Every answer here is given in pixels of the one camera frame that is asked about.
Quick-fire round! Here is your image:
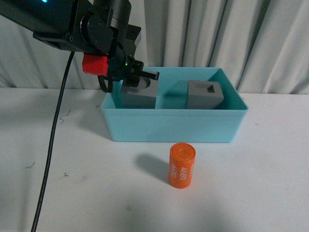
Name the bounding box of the gray cube with round hole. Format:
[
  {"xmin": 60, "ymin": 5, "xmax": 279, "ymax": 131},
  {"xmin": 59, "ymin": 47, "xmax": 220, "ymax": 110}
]
[{"xmin": 120, "ymin": 77, "xmax": 158, "ymax": 109}]

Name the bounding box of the orange cylinder part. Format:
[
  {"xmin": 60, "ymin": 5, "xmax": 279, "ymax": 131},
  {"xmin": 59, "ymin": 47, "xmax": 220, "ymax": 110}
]
[{"xmin": 169, "ymin": 143, "xmax": 196, "ymax": 189}]

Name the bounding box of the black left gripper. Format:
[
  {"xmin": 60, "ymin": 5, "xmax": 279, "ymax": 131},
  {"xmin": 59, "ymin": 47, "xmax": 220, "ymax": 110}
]
[{"xmin": 107, "ymin": 48, "xmax": 159, "ymax": 89}]

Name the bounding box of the light blue plastic box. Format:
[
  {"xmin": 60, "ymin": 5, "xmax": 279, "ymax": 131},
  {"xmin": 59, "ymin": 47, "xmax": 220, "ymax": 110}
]
[{"xmin": 101, "ymin": 67, "xmax": 248, "ymax": 143}]

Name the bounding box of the red block on wrist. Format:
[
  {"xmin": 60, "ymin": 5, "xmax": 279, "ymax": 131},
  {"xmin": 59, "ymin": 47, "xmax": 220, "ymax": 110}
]
[{"xmin": 82, "ymin": 53, "xmax": 108, "ymax": 76}]

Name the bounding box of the gray cube with rectangular slot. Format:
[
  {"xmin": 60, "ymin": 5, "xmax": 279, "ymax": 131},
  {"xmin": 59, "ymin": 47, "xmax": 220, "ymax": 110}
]
[{"xmin": 186, "ymin": 80, "xmax": 224, "ymax": 109}]

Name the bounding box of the white pleated curtain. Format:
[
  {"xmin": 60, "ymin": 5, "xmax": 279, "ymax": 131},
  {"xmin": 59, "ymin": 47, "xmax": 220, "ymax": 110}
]
[{"xmin": 0, "ymin": 0, "xmax": 309, "ymax": 94}]

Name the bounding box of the black cable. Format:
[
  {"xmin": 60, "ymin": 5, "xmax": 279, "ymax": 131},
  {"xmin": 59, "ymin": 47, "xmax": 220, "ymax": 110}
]
[{"xmin": 30, "ymin": 51, "xmax": 75, "ymax": 232}]

